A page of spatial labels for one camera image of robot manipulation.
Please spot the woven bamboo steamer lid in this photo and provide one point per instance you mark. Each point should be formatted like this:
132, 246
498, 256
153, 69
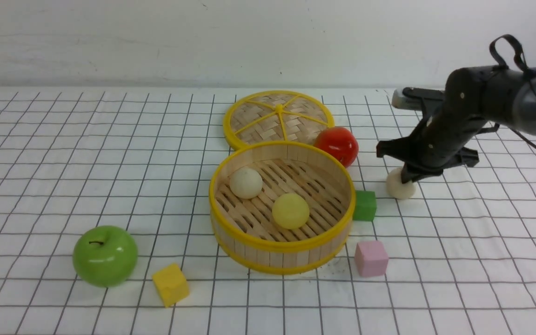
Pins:
275, 116

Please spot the yellow cube block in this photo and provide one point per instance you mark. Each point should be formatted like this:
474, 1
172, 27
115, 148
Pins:
171, 285

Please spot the bamboo steamer tray yellow rim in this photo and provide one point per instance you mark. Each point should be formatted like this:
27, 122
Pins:
245, 229

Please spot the red tomato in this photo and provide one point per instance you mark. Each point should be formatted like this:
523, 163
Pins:
340, 143

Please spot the green cube block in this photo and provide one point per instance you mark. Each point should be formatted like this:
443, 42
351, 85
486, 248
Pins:
365, 207

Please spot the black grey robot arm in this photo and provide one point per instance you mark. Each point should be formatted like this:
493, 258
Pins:
525, 107

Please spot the green apple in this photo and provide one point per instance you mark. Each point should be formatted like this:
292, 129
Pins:
105, 256

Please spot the pink cube block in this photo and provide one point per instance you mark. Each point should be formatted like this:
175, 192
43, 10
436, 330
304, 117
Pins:
371, 258

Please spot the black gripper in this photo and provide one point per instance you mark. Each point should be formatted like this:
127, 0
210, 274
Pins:
476, 100

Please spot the white grid tablecloth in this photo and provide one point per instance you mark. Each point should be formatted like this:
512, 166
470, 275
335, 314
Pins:
462, 253

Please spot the white bun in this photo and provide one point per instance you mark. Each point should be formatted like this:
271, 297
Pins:
246, 183
396, 188

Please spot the yellow bun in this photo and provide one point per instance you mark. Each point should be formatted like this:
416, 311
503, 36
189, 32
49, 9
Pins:
290, 211

